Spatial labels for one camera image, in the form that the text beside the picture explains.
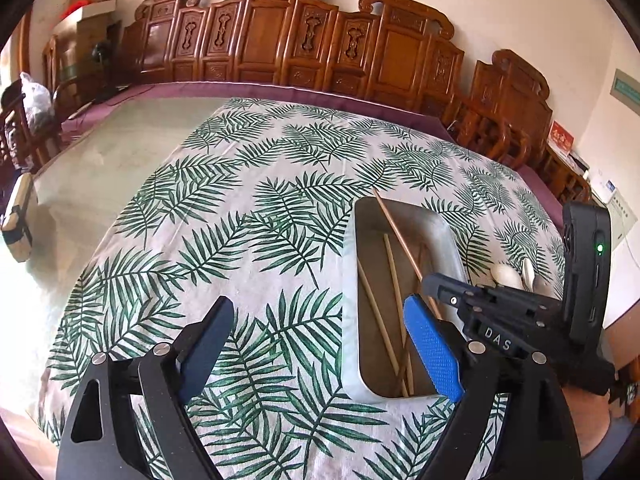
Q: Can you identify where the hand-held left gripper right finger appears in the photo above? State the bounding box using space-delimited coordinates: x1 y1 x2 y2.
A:
403 295 584 480

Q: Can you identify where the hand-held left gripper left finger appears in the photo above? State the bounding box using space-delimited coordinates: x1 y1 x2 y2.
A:
55 296 236 480

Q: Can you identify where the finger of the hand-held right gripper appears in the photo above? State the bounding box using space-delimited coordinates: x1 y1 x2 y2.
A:
421 276 532 334
434 273 549 312

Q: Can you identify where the wooden chopstick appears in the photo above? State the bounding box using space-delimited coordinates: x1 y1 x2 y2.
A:
356 261 408 397
382 233 415 398
371 187 444 321

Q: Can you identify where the metal tray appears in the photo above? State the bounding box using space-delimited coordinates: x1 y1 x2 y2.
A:
341 196 468 402

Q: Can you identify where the person's right forearm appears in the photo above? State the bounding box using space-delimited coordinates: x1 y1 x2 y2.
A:
562 385 615 462

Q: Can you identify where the white appliance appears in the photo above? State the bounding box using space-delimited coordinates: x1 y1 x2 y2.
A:
590 170 640 332

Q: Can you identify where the wooden side cabinet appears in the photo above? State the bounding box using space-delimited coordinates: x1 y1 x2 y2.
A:
539 144 594 207

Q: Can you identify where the green leaf print tablecloth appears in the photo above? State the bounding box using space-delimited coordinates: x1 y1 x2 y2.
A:
25 97 568 480

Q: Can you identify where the red gift box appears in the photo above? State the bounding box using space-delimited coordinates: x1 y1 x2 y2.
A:
547 120 577 154

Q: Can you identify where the purple table cover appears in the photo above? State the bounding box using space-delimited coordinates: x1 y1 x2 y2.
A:
59 81 567 223

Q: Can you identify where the carved wooden chair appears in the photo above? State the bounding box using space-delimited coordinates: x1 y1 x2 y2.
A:
119 0 212 86
204 0 342 92
331 0 467 113
449 49 557 172

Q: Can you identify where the wooden dining chair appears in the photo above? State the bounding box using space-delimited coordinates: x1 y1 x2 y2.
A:
0 86 64 173

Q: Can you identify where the white plastic bag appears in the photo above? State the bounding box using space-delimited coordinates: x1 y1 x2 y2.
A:
19 72 54 129

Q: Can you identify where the wooden chair by boxes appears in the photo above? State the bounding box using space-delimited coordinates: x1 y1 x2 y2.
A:
42 21 123 107

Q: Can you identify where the black fan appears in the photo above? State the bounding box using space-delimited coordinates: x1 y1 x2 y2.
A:
91 41 115 92

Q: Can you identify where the large brown cardboard box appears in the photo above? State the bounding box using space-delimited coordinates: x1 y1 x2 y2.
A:
75 19 122 57

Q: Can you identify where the white and red box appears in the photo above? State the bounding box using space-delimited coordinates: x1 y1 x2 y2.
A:
55 0 119 25

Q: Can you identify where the green wall sign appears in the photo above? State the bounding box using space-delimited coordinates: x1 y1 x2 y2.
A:
612 67 640 107

